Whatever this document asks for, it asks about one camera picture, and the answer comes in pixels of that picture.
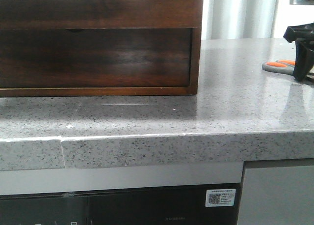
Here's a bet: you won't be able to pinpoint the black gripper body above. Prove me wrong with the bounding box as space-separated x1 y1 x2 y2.
283 23 314 44

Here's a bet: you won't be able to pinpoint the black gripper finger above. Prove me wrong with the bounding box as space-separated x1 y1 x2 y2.
293 41 314 81

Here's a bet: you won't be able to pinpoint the grey orange scissors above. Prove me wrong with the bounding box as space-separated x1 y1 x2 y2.
262 59 296 76

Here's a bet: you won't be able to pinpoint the dark wooden drawer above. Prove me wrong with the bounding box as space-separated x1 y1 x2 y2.
0 28 191 88

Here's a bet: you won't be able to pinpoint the dark wooden drawer cabinet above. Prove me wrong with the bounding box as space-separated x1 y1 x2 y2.
0 0 203 97

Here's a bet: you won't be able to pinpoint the white curtain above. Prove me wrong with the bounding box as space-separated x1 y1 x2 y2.
202 0 278 40

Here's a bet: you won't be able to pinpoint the grey cabinet door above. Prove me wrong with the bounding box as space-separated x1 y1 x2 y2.
237 159 314 225

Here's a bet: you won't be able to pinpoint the white QR code sticker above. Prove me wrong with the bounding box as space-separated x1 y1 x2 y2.
205 189 236 207

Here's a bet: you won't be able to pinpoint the black built-in appliance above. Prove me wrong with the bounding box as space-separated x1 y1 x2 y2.
0 183 241 225

